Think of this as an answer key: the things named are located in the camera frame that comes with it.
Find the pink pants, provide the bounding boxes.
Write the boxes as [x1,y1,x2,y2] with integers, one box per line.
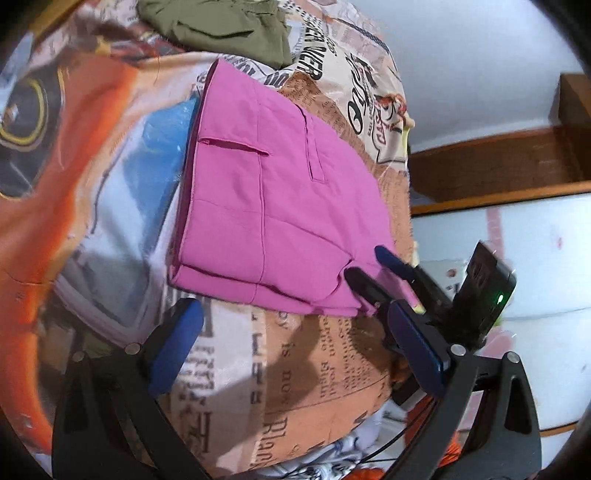
[167,59,416,318]

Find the white patterned cloth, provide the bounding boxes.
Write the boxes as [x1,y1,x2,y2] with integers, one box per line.
[265,406,416,480]

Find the printed blanket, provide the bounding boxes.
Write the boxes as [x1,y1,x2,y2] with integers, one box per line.
[0,0,419,480]

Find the white sliding wardrobe door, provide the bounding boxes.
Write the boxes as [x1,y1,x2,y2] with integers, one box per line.
[410,191,591,432]

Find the thin black cable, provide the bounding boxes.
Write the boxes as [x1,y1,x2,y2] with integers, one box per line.
[360,397,439,468]

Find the olive green garment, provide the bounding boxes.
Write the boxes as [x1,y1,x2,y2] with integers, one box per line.
[137,0,294,69]

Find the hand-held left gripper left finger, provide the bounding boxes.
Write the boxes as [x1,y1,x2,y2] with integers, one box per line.
[52,298,206,480]

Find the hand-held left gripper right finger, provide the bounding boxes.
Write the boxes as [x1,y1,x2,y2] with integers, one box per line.
[383,300,542,480]

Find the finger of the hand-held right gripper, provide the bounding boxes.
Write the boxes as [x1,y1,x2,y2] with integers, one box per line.
[344,268,404,319]
[375,246,455,324]

